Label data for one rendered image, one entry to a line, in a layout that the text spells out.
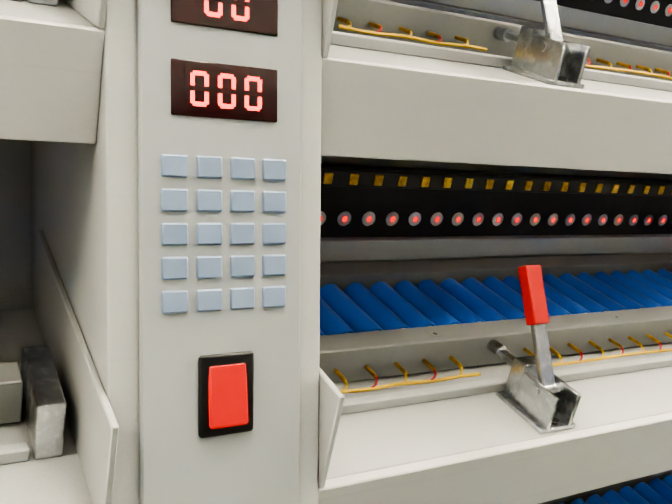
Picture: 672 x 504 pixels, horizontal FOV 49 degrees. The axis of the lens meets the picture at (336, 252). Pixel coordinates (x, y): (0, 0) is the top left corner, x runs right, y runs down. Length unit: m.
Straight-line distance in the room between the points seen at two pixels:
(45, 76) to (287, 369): 0.15
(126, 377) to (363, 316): 0.20
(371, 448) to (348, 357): 0.06
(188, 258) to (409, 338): 0.18
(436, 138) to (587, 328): 0.21
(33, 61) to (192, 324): 0.12
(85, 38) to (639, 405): 0.39
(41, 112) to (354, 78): 0.14
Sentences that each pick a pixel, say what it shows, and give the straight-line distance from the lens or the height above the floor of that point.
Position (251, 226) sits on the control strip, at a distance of 0.31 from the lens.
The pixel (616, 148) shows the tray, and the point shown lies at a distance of 0.48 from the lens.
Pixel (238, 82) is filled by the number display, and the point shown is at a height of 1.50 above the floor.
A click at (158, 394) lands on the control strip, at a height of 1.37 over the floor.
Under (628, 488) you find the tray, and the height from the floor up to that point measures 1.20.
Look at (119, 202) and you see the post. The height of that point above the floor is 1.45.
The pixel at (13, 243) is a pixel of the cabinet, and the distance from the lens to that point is 0.50.
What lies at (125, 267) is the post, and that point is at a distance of 0.30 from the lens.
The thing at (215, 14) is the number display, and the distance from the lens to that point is 0.32.
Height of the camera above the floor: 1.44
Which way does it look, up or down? 3 degrees down
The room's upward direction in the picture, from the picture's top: 1 degrees clockwise
